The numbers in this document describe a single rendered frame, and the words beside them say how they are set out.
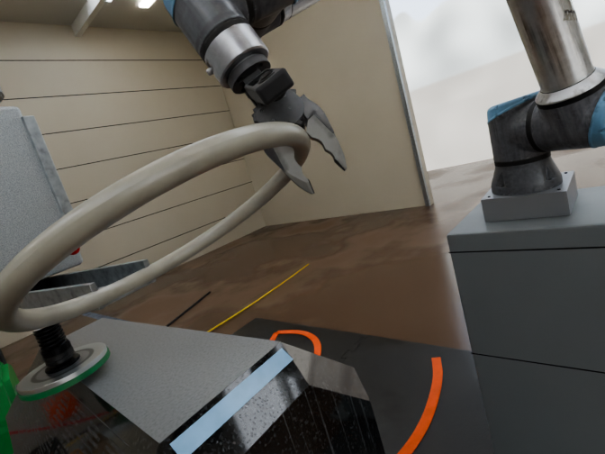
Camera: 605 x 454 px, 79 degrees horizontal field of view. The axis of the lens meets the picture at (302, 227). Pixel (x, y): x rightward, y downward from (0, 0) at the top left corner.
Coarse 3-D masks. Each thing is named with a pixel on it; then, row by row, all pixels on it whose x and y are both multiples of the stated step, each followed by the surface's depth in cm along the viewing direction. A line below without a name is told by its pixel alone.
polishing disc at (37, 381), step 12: (84, 348) 106; (96, 348) 103; (84, 360) 97; (96, 360) 96; (36, 372) 99; (60, 372) 94; (72, 372) 92; (24, 384) 93; (36, 384) 91; (48, 384) 89; (60, 384) 89
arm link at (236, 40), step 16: (224, 32) 52; (240, 32) 52; (256, 32) 55; (208, 48) 53; (224, 48) 52; (240, 48) 52; (256, 48) 53; (208, 64) 55; (224, 64) 52; (224, 80) 55
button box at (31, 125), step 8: (24, 120) 89; (32, 120) 91; (32, 128) 90; (32, 136) 90; (40, 136) 91; (32, 144) 90; (40, 144) 91; (40, 152) 91; (48, 152) 92; (40, 160) 91; (48, 160) 92; (48, 168) 92; (48, 176) 92; (56, 176) 93; (56, 184) 93; (56, 192) 93; (64, 192) 94; (56, 200) 93; (64, 200) 94; (64, 208) 94; (72, 208) 95
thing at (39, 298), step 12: (120, 264) 78; (132, 264) 75; (144, 264) 73; (60, 276) 94; (72, 276) 90; (84, 276) 87; (96, 276) 84; (108, 276) 81; (120, 276) 79; (60, 288) 70; (72, 288) 67; (84, 288) 65; (96, 288) 65; (24, 300) 82; (36, 300) 78; (48, 300) 75; (60, 300) 72
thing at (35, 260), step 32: (256, 128) 40; (288, 128) 44; (160, 160) 34; (192, 160) 34; (224, 160) 37; (128, 192) 32; (160, 192) 34; (64, 224) 32; (96, 224) 32; (224, 224) 78; (32, 256) 32; (64, 256) 33; (192, 256) 78; (0, 288) 34; (128, 288) 69; (0, 320) 38; (32, 320) 48; (64, 320) 57
